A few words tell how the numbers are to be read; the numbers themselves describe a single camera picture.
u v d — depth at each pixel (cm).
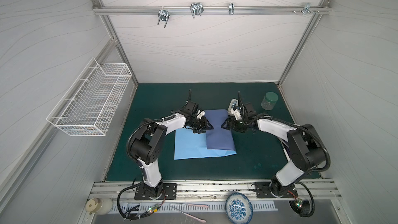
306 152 46
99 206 63
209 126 87
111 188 77
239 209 69
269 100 99
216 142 82
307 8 76
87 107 68
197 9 76
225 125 85
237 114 86
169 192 74
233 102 101
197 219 66
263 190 74
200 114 81
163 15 79
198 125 80
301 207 72
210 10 78
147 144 48
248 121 69
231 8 78
